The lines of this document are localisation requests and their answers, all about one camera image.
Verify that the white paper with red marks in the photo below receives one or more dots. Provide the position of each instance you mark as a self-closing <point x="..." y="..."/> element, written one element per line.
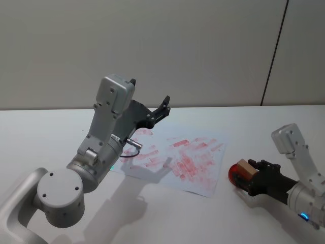
<point x="200" y="165"/>

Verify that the wooden stamp block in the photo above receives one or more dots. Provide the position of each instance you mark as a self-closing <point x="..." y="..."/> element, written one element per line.
<point x="247" y="167"/>

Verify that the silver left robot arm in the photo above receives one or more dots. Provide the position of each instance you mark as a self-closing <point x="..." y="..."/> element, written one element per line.
<point x="61" y="193"/>

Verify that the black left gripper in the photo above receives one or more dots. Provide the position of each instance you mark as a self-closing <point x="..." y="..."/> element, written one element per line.
<point x="134" y="114"/>

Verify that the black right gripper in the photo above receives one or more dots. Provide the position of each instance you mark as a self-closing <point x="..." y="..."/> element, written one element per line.
<point x="271" y="181"/>

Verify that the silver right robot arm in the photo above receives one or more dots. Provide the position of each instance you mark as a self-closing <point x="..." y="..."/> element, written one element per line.
<point x="304" y="195"/>

